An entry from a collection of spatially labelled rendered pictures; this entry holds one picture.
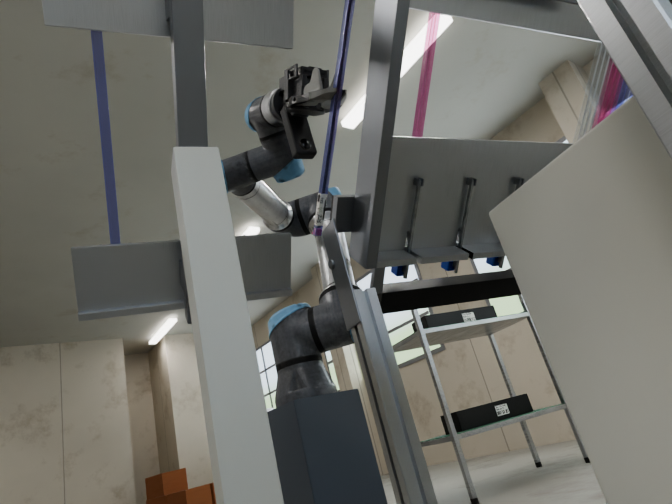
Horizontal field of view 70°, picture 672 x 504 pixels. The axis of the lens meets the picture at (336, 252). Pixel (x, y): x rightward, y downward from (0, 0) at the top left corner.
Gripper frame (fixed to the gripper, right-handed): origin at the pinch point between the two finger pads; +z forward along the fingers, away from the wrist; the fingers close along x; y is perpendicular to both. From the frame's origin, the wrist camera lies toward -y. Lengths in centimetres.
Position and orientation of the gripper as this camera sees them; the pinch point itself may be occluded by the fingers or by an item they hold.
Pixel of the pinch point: (336, 96)
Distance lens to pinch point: 88.4
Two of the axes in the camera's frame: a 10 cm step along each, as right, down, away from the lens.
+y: 0.1, -10.0, -0.8
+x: 8.5, -0.3, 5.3
